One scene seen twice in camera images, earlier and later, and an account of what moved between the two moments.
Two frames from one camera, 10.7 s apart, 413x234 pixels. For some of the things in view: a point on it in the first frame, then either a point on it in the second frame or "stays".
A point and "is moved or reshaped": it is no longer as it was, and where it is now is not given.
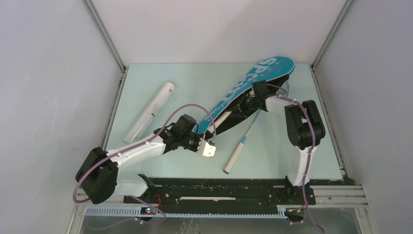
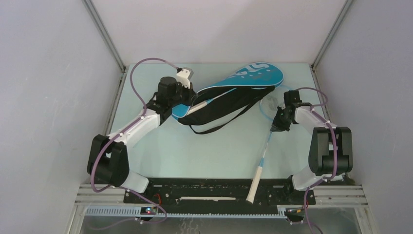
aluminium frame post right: [324, 47] stays
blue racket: [248, 107] to [272, 99]
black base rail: [223, 192] stays
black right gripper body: [248, 104] to [281, 121]
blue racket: [211, 128] to [205, 102]
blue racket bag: [237, 106] is moved or reshaped
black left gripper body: [190, 142] to [183, 94]
